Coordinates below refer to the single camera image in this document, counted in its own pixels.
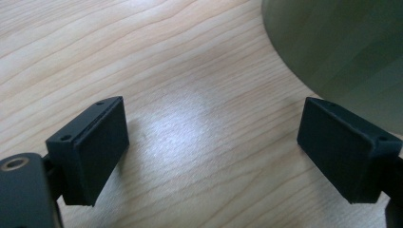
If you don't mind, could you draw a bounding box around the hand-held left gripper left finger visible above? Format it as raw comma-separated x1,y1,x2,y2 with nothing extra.
45,96,130,207

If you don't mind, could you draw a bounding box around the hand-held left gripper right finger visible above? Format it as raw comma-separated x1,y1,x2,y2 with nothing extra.
297,96,403,204

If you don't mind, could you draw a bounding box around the grey round waste bin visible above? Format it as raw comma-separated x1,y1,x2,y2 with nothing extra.
260,0,403,135

